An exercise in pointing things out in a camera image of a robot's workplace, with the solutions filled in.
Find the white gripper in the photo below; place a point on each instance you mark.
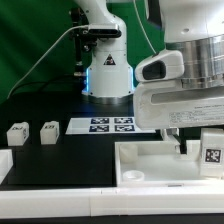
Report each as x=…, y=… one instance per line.
x=165, y=104

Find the white square tabletop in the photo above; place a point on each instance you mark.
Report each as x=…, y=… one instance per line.
x=159, y=163

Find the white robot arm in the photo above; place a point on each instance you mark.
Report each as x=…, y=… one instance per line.
x=193, y=27

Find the white U-shaped obstacle fence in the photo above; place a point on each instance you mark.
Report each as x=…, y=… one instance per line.
x=131, y=200

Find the white sheet with tags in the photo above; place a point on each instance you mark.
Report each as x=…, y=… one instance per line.
x=104, y=125

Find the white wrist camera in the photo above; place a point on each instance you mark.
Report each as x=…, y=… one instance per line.
x=165, y=65

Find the black camera stand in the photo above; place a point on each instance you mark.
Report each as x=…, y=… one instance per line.
x=82, y=43

